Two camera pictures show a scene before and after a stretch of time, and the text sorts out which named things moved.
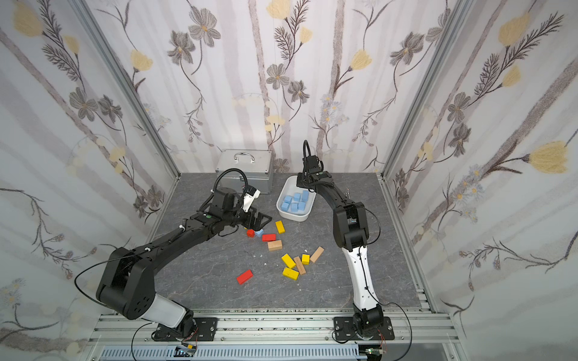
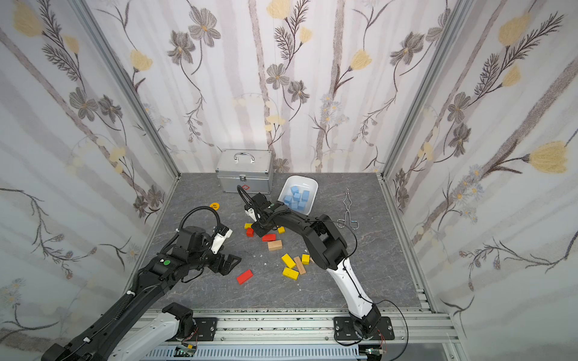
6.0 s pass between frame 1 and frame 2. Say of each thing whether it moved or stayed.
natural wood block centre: stayed
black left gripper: moved
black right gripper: moved
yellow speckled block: stayed
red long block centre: stayed
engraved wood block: stayed
